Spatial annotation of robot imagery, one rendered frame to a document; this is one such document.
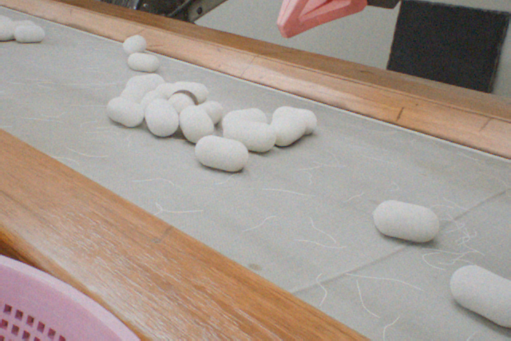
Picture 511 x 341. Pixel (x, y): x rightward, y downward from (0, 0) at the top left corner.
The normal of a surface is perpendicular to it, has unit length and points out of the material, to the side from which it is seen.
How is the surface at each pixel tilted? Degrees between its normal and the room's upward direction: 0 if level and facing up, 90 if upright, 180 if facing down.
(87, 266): 0
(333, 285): 0
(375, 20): 90
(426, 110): 45
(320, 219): 0
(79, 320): 75
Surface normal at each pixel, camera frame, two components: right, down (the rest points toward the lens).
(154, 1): 0.67, 0.30
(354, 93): -0.40, -0.54
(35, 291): -0.47, -0.04
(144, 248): 0.11, -0.94
